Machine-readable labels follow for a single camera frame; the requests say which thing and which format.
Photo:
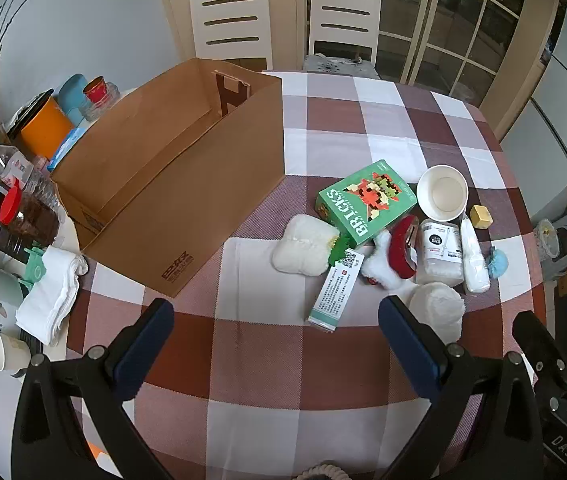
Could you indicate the brown white checkered tablecloth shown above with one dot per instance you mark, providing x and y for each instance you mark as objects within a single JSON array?
[{"x": 263, "y": 410}]

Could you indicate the grey patterned seat cushion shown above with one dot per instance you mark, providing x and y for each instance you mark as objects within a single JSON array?
[{"x": 338, "y": 66}]

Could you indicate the white paper cup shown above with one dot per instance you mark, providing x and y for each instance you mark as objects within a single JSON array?
[{"x": 5, "y": 352}]

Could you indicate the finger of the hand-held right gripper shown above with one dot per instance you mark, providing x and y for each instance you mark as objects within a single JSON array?
[{"x": 533, "y": 340}]

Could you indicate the clear plastic bottle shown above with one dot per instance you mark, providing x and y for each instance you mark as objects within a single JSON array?
[{"x": 13, "y": 167}]

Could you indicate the white tall cupboard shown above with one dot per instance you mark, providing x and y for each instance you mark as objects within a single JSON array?
[{"x": 553, "y": 110}]

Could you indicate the brown cardboard box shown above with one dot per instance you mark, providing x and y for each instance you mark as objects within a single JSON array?
[{"x": 163, "y": 170}]

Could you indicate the white fluffy puff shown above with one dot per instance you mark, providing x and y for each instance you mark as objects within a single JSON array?
[{"x": 438, "y": 310}]

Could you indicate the white folded towel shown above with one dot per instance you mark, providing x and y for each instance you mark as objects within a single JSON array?
[{"x": 48, "y": 295}]

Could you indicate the light blue pompom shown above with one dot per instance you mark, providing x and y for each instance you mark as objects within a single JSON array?
[{"x": 498, "y": 263}]

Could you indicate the orange canister black lid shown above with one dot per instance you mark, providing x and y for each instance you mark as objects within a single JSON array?
[{"x": 45, "y": 132}]

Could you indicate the light blue cup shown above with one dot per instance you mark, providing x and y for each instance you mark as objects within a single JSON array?
[{"x": 70, "y": 95}]

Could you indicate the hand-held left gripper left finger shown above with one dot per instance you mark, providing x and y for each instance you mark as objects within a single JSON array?
[{"x": 148, "y": 340}]

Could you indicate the yellow cube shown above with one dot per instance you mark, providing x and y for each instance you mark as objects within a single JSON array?
[{"x": 481, "y": 216}]

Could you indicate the white paper bowl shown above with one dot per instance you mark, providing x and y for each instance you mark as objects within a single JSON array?
[{"x": 441, "y": 192}]

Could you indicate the red white plush hat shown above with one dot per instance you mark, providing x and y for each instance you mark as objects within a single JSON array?
[{"x": 401, "y": 250}]

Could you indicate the green toy brick box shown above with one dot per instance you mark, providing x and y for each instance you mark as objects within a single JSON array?
[{"x": 363, "y": 200}]

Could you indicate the cream glass door cabinet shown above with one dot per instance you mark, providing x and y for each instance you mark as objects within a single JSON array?
[{"x": 283, "y": 35}]

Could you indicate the white plastic packet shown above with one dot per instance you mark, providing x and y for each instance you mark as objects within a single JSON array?
[{"x": 474, "y": 265}]

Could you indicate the blue tissue pack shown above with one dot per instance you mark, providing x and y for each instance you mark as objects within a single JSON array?
[{"x": 68, "y": 147}]

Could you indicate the white plush toy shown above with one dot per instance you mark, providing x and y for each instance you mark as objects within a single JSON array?
[{"x": 298, "y": 245}]

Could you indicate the white wooden chair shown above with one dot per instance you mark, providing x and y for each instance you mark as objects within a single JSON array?
[
  {"x": 346, "y": 0},
  {"x": 228, "y": 10}
]

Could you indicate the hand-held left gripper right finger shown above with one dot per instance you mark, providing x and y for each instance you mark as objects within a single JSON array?
[{"x": 408, "y": 345}]

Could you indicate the white green slim carton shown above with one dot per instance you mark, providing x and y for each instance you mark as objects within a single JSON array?
[{"x": 333, "y": 292}]

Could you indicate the green plastic holder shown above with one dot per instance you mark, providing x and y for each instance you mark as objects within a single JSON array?
[{"x": 35, "y": 267}]

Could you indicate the brown jar red lid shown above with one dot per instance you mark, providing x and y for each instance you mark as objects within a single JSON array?
[{"x": 38, "y": 220}]

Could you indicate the clear cotton swab container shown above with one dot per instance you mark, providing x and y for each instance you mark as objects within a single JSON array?
[{"x": 438, "y": 260}]

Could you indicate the orange object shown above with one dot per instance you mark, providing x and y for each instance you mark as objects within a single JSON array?
[{"x": 94, "y": 455}]

